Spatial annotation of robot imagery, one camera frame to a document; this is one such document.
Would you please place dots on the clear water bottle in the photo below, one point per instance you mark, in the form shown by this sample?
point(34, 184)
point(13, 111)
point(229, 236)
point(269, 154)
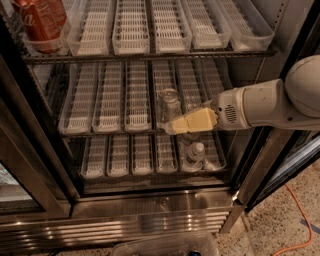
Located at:
point(194, 152)

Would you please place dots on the stainless steel fridge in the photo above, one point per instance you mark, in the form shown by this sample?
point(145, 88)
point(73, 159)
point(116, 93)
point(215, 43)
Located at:
point(106, 190)

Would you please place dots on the fridge door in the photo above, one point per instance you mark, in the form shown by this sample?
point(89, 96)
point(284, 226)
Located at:
point(302, 150)

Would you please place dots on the clear tray with bottle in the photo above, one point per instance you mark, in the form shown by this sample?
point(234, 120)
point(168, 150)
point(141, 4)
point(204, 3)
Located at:
point(214, 157)

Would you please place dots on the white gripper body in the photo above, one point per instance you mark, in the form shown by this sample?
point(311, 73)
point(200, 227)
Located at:
point(229, 110)

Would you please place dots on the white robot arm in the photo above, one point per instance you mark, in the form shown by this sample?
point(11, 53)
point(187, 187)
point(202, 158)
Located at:
point(292, 103)

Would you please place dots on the silver 7up can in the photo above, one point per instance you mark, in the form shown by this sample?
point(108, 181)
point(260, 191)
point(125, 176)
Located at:
point(168, 106)

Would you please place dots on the middle wire shelf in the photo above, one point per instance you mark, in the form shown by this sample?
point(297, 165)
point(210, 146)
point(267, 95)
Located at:
point(91, 133)

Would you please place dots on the clear plastic bin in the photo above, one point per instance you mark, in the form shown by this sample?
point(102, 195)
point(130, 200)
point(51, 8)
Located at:
point(200, 243)

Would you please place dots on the clear tray with 7up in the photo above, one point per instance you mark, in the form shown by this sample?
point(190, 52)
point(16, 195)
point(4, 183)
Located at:
point(163, 77)

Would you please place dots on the clear tray with cola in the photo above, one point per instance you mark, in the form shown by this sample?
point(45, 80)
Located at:
point(43, 40)

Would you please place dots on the top wire shelf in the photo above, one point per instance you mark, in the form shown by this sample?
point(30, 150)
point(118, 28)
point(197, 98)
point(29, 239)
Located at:
point(145, 57)

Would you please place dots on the wire shelf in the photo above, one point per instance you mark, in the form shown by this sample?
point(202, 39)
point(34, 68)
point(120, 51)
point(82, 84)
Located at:
point(91, 133)
point(145, 57)

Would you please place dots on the red coca-cola can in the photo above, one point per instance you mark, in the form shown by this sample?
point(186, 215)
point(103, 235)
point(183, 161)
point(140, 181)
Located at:
point(38, 20)

